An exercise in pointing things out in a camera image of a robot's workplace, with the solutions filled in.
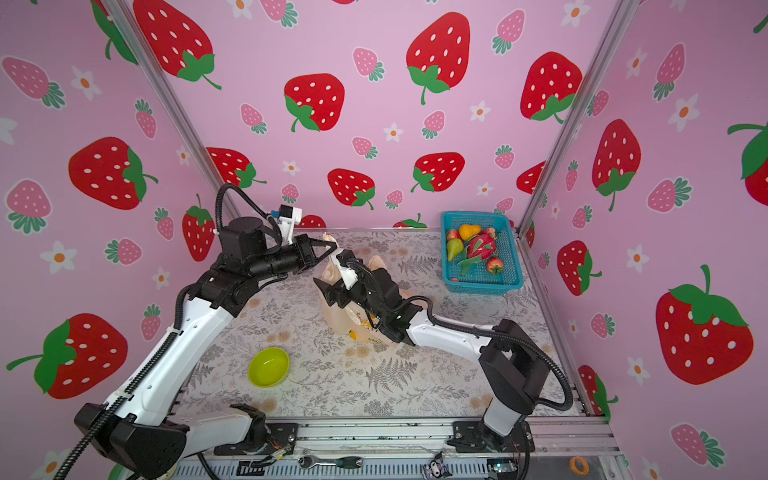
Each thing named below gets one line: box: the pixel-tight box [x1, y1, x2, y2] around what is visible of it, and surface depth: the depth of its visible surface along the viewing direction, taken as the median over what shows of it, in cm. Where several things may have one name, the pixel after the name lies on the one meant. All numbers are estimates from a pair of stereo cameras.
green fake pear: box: [447, 238, 464, 262], surface depth 112 cm
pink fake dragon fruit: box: [457, 227, 498, 276], surface depth 109 cm
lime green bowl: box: [248, 347, 290, 388], surface depth 85 cm
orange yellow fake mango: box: [459, 224, 482, 241], surface depth 116 cm
